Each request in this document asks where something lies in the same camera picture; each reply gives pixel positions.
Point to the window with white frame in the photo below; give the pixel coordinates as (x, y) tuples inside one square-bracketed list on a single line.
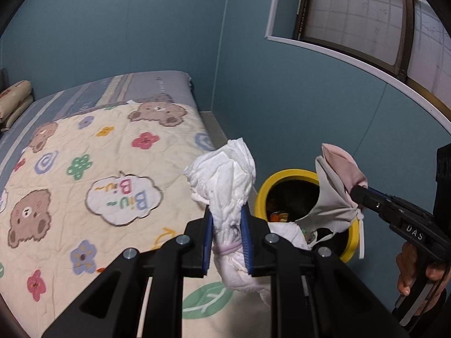
[(352, 7)]

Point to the person's right hand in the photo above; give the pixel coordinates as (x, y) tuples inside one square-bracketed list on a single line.
[(405, 271)]

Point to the yellow trash bin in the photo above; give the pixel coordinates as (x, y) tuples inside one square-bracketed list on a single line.
[(262, 197)]

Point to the cream bear printed blanket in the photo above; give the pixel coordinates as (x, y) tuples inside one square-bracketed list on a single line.
[(105, 155)]

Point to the pink and grey cloth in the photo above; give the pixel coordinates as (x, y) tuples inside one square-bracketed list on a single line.
[(331, 204)]

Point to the white diaper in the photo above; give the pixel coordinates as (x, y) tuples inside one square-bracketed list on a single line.
[(225, 183)]

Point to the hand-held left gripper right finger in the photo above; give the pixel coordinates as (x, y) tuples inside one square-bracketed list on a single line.
[(246, 244)]

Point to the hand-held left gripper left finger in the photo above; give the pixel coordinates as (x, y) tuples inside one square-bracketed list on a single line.
[(209, 241)]

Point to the grey striped bedsheet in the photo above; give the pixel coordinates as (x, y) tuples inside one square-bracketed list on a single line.
[(88, 91)]

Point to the orange foil snack wrapper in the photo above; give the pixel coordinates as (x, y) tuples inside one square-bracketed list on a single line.
[(278, 216)]

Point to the white crumpled tissue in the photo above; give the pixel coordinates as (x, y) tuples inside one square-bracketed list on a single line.
[(289, 234)]

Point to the grey padded headboard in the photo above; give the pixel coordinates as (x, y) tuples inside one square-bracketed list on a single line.
[(2, 77)]

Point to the grey bed base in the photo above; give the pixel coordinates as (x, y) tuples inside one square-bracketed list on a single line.
[(215, 130)]

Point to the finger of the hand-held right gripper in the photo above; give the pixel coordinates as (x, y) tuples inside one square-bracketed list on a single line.
[(366, 200)]

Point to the pink face mask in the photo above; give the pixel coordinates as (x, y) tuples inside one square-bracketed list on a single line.
[(341, 169)]

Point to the cream printed pillow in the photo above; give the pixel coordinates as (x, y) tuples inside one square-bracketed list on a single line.
[(17, 114), (16, 93)]

